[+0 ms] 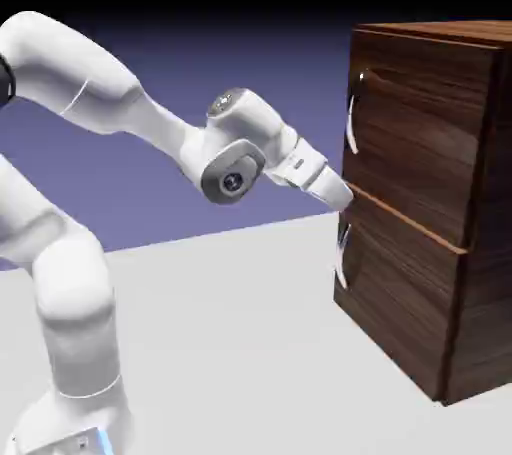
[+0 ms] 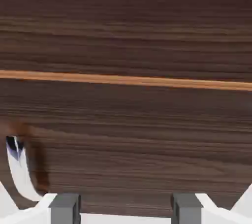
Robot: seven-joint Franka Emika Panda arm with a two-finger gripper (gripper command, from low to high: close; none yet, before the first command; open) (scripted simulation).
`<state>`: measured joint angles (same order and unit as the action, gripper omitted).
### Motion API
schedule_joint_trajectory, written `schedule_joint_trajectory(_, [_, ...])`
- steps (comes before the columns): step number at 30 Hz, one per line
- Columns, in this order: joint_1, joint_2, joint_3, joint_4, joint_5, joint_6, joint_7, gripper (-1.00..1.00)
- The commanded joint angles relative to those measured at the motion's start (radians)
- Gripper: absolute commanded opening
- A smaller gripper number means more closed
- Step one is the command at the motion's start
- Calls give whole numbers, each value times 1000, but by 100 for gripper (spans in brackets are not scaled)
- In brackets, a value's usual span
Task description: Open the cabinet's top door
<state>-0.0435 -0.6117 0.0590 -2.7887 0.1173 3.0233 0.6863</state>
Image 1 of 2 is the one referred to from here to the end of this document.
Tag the small dark wood cabinet door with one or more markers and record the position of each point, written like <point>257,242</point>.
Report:
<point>396,303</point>

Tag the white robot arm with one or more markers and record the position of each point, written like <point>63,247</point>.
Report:
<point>96,83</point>

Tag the dark wood cabinet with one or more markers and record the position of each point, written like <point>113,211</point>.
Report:
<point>484,223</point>

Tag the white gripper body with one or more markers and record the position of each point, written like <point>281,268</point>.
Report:
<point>332,188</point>

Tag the large dark wood cabinet door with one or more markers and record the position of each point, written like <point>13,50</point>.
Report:
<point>416,143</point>

